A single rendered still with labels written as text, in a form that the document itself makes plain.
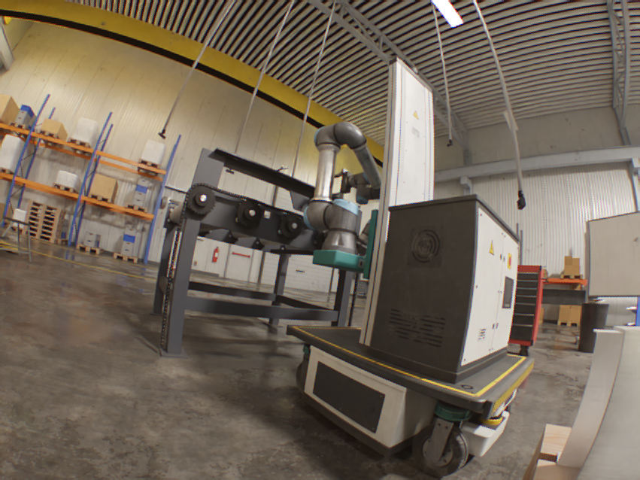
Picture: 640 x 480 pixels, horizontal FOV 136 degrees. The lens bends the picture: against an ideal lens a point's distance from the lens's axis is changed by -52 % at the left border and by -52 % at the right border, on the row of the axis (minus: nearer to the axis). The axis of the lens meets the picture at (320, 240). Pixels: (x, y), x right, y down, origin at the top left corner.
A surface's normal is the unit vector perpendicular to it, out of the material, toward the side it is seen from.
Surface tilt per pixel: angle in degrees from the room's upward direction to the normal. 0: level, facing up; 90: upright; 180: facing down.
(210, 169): 90
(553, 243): 90
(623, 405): 90
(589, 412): 90
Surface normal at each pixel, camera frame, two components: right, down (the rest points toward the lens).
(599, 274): -0.95, -0.19
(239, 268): 0.63, -0.02
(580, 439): -0.75, -0.22
